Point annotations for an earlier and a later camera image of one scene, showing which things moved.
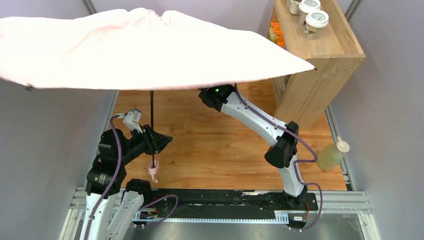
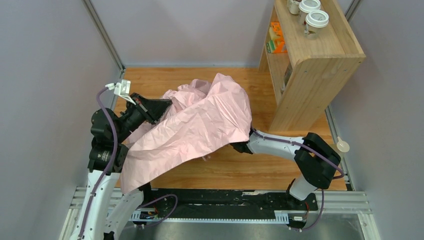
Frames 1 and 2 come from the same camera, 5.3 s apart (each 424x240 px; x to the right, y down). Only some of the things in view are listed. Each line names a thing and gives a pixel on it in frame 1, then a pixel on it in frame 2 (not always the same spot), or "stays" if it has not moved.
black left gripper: (151, 140) -> (143, 108)
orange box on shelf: (277, 29) stays
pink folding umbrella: (133, 49) -> (194, 116)
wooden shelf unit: (335, 56) stays
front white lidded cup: (315, 20) stays
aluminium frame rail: (349, 202) stays
